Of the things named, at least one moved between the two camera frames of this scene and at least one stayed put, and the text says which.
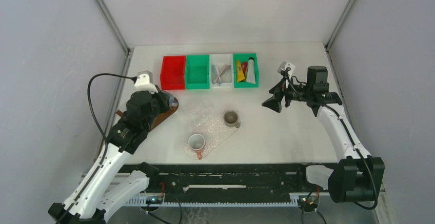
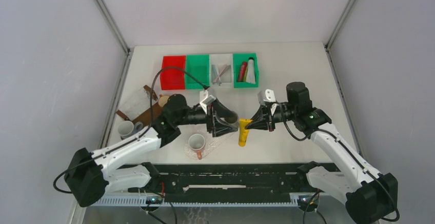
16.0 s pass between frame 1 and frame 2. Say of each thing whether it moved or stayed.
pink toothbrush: stayed
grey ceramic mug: stayed
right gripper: moved
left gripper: moved
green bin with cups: stayed
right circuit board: stayed
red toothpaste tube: stayed
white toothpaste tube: stayed
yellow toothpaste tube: moved
